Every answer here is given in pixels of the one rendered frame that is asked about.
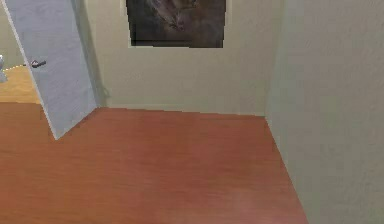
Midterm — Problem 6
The pale grey room door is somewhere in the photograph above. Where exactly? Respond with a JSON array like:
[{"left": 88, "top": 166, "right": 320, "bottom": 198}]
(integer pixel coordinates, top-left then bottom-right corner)
[{"left": 2, "top": 0, "right": 101, "bottom": 141}]

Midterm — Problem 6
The dark framed wall picture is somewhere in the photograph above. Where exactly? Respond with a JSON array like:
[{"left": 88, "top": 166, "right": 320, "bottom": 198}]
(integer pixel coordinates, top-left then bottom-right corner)
[{"left": 125, "top": 0, "right": 228, "bottom": 49}]

